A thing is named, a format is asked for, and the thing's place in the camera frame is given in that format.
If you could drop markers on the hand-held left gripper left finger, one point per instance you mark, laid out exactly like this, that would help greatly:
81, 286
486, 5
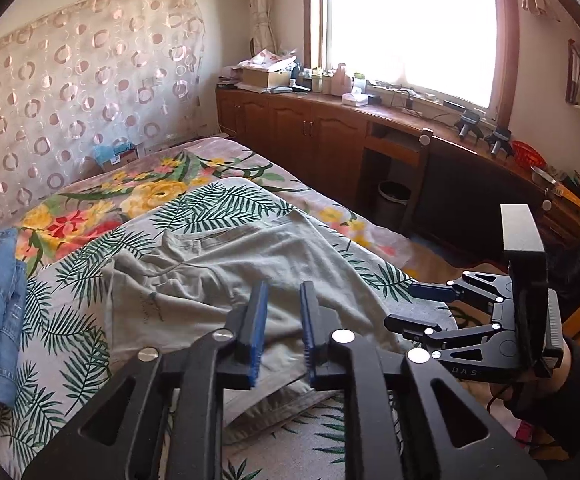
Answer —
256, 332

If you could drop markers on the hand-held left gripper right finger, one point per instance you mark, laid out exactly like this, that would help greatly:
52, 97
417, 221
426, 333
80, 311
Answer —
310, 340

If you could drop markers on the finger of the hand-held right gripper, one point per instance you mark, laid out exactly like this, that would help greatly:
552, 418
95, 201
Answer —
427, 291
405, 324

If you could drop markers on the grey pants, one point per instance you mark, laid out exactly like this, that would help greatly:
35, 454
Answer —
250, 255

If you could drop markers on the waste bin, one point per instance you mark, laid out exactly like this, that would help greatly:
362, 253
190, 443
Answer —
392, 205

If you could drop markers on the metal bowl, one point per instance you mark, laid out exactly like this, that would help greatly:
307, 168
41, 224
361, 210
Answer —
544, 175

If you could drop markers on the red basket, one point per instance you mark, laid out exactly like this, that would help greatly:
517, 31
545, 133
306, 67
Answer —
527, 152

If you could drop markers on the floral bed sheet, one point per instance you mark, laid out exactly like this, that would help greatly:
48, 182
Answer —
145, 195

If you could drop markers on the leaf print blanket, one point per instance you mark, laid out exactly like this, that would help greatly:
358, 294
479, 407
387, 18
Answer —
70, 340

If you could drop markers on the tissue pack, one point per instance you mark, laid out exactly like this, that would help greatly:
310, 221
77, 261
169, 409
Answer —
356, 99

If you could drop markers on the wooden cabinet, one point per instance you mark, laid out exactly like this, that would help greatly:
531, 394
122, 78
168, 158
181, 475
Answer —
295, 125

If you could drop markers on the small cardboard box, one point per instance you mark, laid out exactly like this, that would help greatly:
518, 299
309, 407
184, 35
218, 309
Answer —
127, 159

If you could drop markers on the green cap jar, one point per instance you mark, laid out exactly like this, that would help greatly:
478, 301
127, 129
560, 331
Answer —
360, 84

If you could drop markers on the pink bottle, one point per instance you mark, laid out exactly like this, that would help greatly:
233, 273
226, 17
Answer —
341, 80

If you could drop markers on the blue cloth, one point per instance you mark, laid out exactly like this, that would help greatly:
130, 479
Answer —
110, 152

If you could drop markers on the window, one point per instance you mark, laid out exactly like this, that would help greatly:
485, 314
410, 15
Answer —
410, 25

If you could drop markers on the pink patterned paper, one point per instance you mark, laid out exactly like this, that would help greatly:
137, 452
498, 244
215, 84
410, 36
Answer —
270, 59

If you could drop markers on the circle pattern curtain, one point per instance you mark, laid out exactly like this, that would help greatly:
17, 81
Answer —
70, 85

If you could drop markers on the picture frame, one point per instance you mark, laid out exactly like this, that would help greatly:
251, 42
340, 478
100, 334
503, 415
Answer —
574, 72

